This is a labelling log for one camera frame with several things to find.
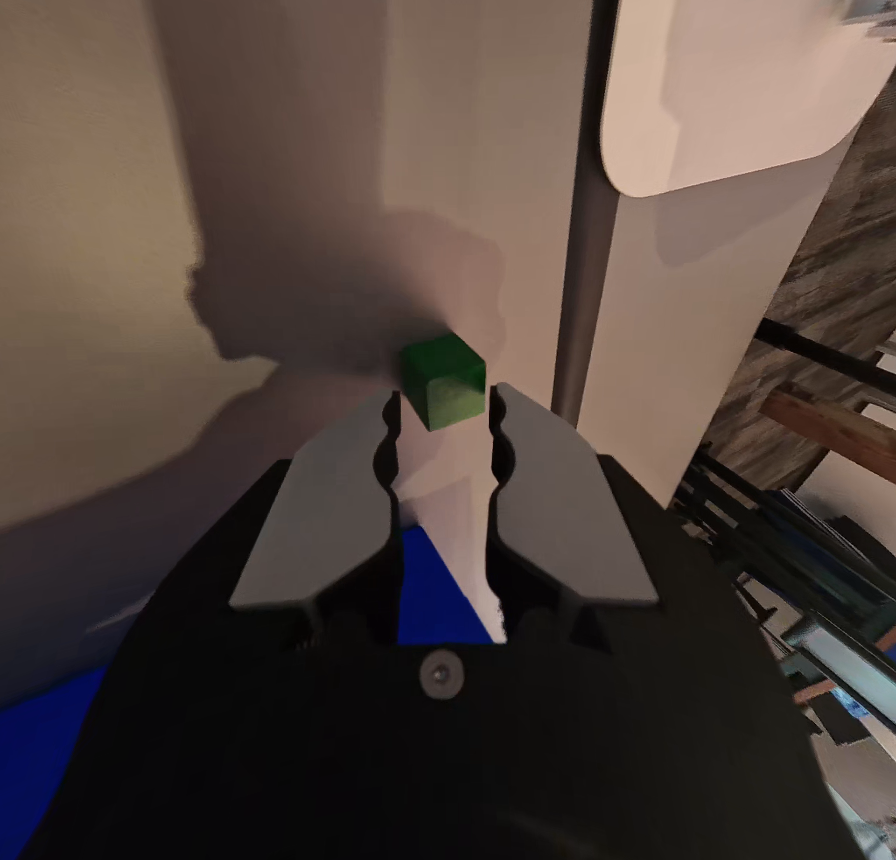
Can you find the blue plastic bin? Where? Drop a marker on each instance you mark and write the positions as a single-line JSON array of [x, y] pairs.
[[437, 594]]

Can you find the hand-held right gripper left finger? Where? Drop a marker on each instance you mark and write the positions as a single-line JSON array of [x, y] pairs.
[[322, 524]]

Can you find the green wooden cube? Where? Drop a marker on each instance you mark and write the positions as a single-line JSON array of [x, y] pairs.
[[448, 384]]

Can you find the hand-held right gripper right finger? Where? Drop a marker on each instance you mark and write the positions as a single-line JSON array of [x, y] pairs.
[[567, 524]]

